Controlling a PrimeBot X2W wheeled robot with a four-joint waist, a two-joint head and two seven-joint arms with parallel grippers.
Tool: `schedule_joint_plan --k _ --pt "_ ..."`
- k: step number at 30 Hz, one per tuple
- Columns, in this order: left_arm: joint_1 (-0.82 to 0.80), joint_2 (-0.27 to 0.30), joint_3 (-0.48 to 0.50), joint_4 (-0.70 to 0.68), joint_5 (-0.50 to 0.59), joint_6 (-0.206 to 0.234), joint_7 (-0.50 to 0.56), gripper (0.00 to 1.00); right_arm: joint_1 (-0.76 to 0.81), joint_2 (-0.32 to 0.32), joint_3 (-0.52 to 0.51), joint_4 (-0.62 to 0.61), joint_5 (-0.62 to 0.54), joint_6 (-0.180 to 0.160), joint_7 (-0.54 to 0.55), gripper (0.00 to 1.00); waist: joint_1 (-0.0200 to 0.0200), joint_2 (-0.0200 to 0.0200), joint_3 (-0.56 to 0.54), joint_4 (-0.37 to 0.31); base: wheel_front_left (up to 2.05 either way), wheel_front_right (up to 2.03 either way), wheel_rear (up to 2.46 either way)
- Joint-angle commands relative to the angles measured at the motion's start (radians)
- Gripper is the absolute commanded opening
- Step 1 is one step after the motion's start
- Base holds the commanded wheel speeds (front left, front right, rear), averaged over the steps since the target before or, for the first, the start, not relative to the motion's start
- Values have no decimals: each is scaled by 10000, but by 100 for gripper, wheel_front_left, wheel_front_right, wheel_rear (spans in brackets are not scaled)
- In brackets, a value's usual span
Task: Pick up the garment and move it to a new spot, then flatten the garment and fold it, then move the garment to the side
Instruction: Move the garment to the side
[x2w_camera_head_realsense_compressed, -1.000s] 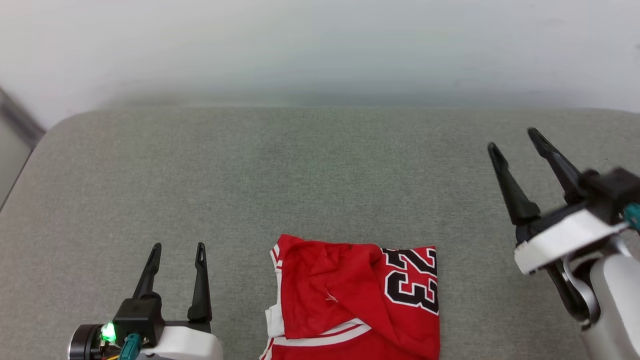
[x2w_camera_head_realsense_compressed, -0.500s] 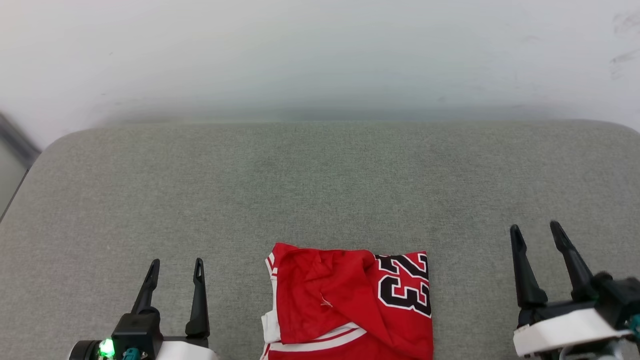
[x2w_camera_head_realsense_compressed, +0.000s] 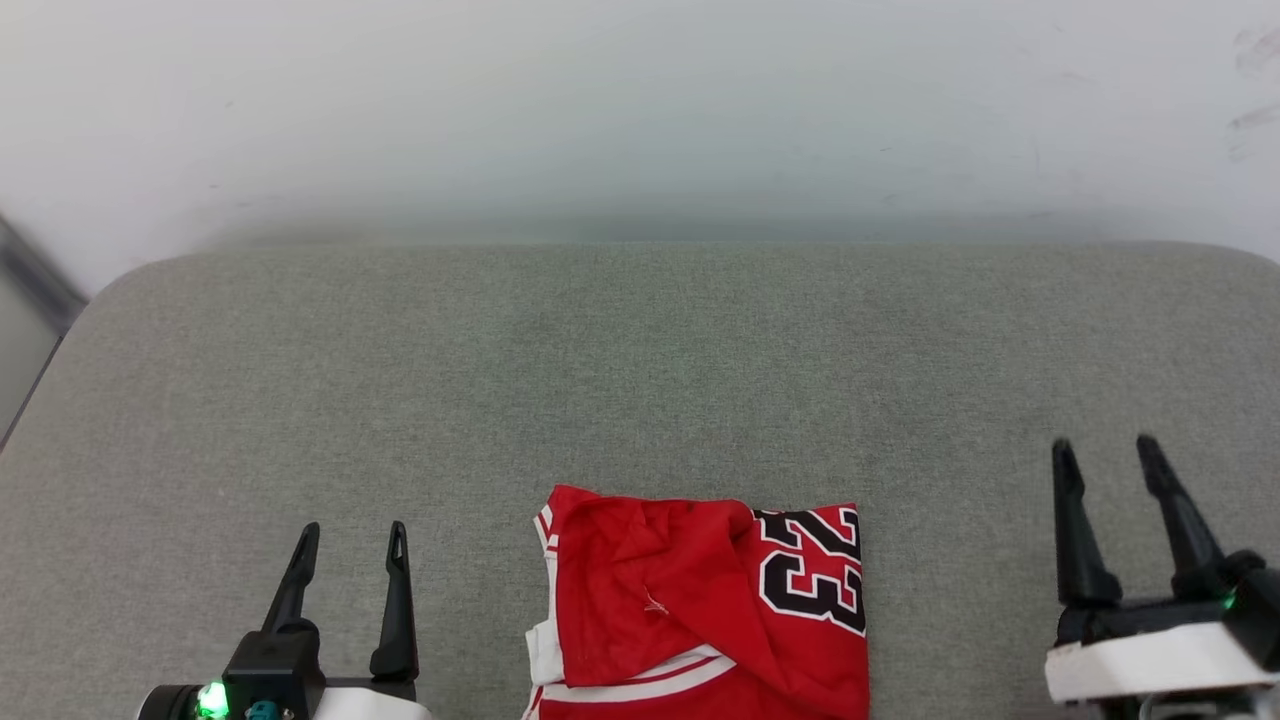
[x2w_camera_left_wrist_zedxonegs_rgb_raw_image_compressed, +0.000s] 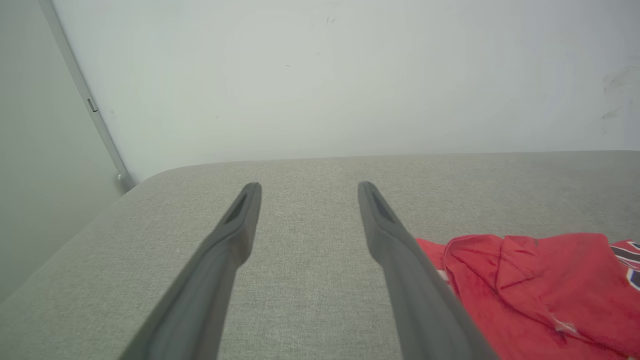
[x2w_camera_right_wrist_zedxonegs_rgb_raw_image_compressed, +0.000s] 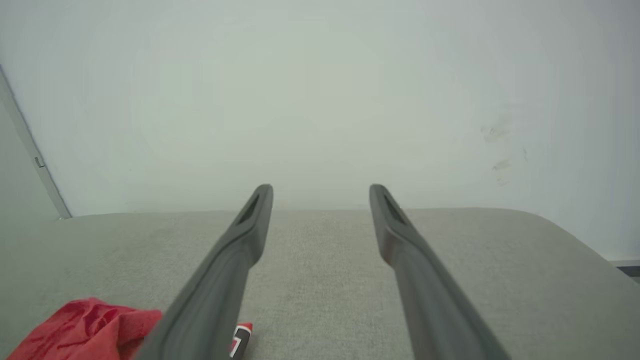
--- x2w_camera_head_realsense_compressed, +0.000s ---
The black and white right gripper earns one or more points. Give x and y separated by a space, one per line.
1170 650

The red Bulls 23 basketball jersey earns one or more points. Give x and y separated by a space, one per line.
680 620

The dark grey wall trim strip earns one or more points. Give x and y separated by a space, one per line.
35 270

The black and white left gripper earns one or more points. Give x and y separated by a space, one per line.
275 670

